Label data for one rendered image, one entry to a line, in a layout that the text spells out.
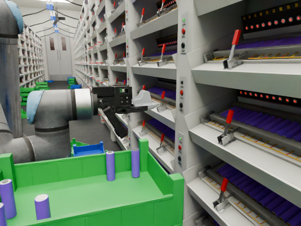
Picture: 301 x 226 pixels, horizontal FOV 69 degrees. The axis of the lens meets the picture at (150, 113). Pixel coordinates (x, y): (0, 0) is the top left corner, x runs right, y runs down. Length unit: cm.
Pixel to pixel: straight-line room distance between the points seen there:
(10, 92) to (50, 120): 44
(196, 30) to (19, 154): 59
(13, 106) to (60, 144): 46
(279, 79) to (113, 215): 37
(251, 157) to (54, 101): 50
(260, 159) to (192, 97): 29
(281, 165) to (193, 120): 32
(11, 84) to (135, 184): 72
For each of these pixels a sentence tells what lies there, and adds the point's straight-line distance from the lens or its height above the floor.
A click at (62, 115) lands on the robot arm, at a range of 64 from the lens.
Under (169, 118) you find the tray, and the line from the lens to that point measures 88.
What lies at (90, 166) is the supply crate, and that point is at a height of 51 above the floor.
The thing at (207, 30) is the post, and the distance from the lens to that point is 75.
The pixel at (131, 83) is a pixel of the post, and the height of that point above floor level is 61.
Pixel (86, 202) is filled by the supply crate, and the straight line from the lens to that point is 45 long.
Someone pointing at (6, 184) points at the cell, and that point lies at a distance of 43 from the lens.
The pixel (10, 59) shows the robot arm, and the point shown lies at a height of 75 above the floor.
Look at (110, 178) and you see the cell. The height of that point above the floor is 49.
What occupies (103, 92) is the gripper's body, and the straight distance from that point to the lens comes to 66.
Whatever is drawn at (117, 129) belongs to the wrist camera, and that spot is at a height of 53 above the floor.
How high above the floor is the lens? 73
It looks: 13 degrees down
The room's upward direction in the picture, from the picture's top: straight up
